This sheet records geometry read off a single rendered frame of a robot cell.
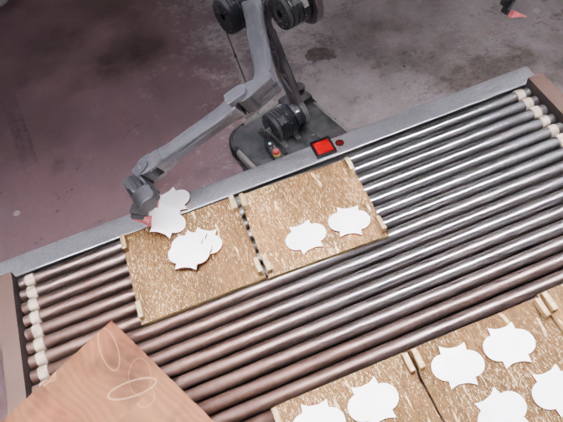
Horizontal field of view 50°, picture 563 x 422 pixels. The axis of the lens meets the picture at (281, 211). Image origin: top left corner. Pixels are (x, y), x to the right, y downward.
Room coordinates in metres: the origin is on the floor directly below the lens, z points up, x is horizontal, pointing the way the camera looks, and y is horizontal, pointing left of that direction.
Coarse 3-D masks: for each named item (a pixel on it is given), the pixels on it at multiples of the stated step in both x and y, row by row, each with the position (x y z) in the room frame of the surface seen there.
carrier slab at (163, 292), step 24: (192, 216) 1.24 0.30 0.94; (216, 216) 1.21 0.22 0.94; (240, 216) 1.19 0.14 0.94; (144, 240) 1.18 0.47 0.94; (168, 240) 1.16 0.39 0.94; (240, 240) 1.10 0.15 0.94; (144, 264) 1.08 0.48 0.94; (168, 264) 1.07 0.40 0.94; (216, 264) 1.03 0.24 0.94; (240, 264) 1.01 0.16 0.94; (144, 288) 0.99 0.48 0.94; (168, 288) 0.98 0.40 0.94; (192, 288) 0.96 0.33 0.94; (216, 288) 0.94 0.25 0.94; (240, 288) 0.93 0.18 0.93; (168, 312) 0.89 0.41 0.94
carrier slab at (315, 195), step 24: (336, 168) 1.31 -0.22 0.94; (264, 192) 1.27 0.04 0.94; (288, 192) 1.25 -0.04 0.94; (312, 192) 1.23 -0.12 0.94; (336, 192) 1.21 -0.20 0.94; (360, 192) 1.19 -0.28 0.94; (264, 216) 1.17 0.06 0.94; (288, 216) 1.15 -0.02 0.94; (312, 216) 1.13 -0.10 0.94; (264, 240) 1.08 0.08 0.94; (336, 240) 1.02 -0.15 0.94; (360, 240) 1.00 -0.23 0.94; (288, 264) 0.97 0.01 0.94; (312, 264) 0.96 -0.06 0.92
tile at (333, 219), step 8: (344, 208) 1.13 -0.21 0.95; (352, 208) 1.12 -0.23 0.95; (336, 216) 1.11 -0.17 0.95; (344, 216) 1.10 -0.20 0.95; (352, 216) 1.09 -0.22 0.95; (360, 216) 1.09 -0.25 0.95; (368, 216) 1.08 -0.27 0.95; (328, 224) 1.08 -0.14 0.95; (336, 224) 1.07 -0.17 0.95; (344, 224) 1.07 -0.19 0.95; (352, 224) 1.06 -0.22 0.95; (360, 224) 1.05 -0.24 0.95; (368, 224) 1.05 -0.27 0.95; (344, 232) 1.04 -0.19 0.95; (352, 232) 1.03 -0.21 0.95; (360, 232) 1.03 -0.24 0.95
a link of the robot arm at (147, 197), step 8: (144, 160) 1.27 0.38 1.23; (136, 168) 1.25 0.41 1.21; (144, 168) 1.24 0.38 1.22; (144, 176) 1.26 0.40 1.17; (144, 184) 1.21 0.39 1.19; (152, 184) 1.23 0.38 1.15; (136, 192) 1.19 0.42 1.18; (144, 192) 1.18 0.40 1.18; (152, 192) 1.17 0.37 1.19; (136, 200) 1.17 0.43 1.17; (144, 200) 1.15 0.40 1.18; (152, 200) 1.16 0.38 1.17; (144, 208) 1.14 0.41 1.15; (152, 208) 1.15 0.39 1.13
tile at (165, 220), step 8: (160, 208) 1.26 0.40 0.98; (168, 208) 1.26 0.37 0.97; (152, 216) 1.24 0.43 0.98; (160, 216) 1.23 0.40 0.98; (168, 216) 1.23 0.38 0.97; (176, 216) 1.23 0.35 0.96; (152, 224) 1.20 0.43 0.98; (160, 224) 1.20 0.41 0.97; (168, 224) 1.20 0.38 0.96; (176, 224) 1.20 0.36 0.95; (184, 224) 1.20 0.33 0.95; (152, 232) 1.18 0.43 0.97; (160, 232) 1.18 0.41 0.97; (168, 232) 1.17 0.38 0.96; (176, 232) 1.17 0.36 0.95
